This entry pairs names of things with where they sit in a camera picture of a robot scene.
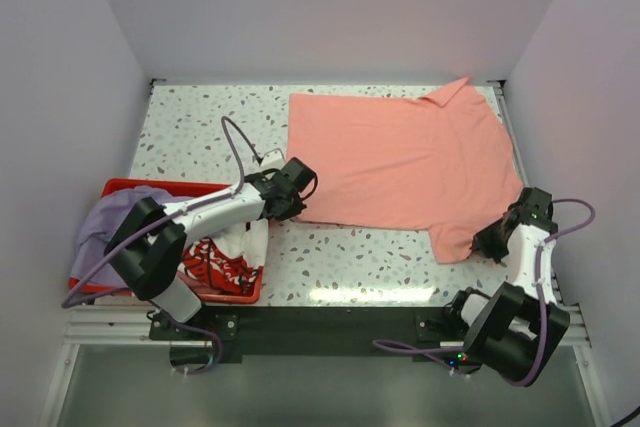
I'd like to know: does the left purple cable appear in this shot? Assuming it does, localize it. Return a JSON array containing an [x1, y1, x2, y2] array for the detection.
[[60, 115, 266, 376]]

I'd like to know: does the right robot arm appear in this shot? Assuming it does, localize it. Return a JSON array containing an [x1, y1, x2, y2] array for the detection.
[[442, 187, 570, 387]]

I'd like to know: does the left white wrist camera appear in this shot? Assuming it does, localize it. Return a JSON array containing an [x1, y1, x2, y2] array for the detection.
[[258, 148, 285, 170]]

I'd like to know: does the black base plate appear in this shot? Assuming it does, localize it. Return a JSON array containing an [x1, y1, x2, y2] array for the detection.
[[147, 306, 481, 372]]

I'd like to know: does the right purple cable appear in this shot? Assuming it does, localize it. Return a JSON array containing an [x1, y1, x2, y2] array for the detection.
[[372, 197, 597, 388]]

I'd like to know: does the white red printed t shirt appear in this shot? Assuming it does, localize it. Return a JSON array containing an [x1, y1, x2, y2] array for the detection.
[[178, 220, 269, 303]]

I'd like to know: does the purple cable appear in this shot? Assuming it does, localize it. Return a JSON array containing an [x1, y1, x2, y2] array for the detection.
[[60, 115, 266, 376], [372, 197, 597, 388]]

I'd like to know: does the lavender t shirt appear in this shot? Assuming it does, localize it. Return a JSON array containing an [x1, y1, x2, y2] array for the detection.
[[70, 185, 190, 280]]

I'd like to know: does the aluminium frame rail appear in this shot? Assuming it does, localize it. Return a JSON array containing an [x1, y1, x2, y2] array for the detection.
[[40, 285, 611, 426]]

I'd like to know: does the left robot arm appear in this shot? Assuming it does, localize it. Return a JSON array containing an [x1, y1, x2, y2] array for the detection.
[[104, 157, 318, 339]]

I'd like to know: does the red plastic bin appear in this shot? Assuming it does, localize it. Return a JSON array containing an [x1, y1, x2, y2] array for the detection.
[[68, 178, 269, 304]]

